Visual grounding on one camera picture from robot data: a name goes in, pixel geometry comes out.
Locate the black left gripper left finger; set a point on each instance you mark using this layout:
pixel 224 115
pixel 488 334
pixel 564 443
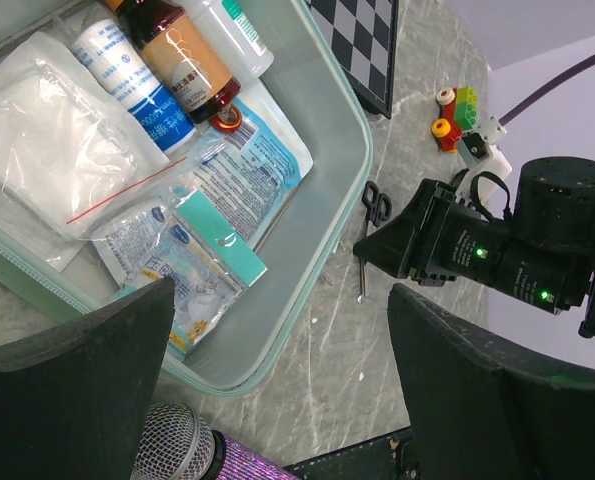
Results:
pixel 73 398

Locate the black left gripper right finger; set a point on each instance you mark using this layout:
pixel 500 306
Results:
pixel 483 407

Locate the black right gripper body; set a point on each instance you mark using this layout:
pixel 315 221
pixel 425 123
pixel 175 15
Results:
pixel 435 240

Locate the black binder clip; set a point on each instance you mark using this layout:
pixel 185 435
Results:
pixel 378 210

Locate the blue white mask packet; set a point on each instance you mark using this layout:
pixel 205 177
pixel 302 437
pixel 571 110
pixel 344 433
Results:
pixel 249 174

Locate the small zip bag swabs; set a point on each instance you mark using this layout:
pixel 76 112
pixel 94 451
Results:
pixel 210 264

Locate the white gauze pad packet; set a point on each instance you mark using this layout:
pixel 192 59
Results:
pixel 68 150

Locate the small red bottle cap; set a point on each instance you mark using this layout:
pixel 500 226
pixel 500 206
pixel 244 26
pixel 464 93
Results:
pixel 228 120

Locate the white medicine bottle green label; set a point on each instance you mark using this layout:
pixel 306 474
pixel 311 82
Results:
pixel 232 36

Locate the brown orange syrup bottle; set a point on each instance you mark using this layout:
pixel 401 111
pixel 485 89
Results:
pixel 180 56

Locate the blue white bandage roll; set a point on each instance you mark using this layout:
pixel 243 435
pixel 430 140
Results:
pixel 105 50

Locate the alcohol wipe sachets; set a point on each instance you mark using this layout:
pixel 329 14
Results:
pixel 124 240

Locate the mint green medicine case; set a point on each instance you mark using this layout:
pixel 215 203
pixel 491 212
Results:
pixel 309 86

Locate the purple glitter microphone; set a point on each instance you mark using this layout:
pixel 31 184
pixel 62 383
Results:
pixel 177 443

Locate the colourful toy block car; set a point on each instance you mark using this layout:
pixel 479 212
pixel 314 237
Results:
pixel 457 115

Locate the black white chessboard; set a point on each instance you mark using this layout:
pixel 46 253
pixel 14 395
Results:
pixel 362 34

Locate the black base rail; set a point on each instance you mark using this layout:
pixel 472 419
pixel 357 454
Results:
pixel 389 456

